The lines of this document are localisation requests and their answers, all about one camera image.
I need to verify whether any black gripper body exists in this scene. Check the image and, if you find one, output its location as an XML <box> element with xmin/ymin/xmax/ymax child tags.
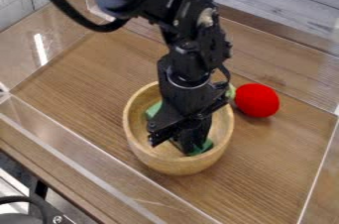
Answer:
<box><xmin>146</xmin><ymin>54</ymin><xmax>232</xmax><ymax>148</ymax></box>

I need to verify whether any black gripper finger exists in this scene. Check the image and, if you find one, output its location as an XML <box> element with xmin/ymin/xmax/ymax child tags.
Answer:
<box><xmin>177</xmin><ymin>115</ymin><xmax>213</xmax><ymax>156</ymax></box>

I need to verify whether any green rectangular block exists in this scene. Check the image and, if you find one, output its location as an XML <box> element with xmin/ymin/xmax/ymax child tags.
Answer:
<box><xmin>144</xmin><ymin>100</ymin><xmax>215</xmax><ymax>157</ymax></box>

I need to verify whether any brown wooden bowl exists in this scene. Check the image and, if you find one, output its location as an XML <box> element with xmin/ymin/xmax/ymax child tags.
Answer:
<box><xmin>121</xmin><ymin>81</ymin><xmax>235</xmax><ymax>175</ymax></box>

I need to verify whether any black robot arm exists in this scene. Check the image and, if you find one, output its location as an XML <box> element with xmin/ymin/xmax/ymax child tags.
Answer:
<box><xmin>94</xmin><ymin>0</ymin><xmax>232</xmax><ymax>154</ymax></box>

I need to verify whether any red plush strawberry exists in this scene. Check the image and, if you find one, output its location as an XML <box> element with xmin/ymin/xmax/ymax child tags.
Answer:
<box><xmin>227</xmin><ymin>83</ymin><xmax>280</xmax><ymax>118</ymax></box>

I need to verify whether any clear acrylic front wall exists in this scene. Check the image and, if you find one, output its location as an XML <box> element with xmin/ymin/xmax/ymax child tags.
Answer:
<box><xmin>0</xmin><ymin>83</ymin><xmax>221</xmax><ymax>224</ymax></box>

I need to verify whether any black table clamp bracket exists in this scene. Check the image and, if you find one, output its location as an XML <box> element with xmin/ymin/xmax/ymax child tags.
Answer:
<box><xmin>0</xmin><ymin>177</ymin><xmax>78</xmax><ymax>224</ymax></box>

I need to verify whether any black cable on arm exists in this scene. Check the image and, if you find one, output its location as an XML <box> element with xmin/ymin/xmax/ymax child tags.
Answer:
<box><xmin>21</xmin><ymin>0</ymin><xmax>130</xmax><ymax>34</ymax></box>

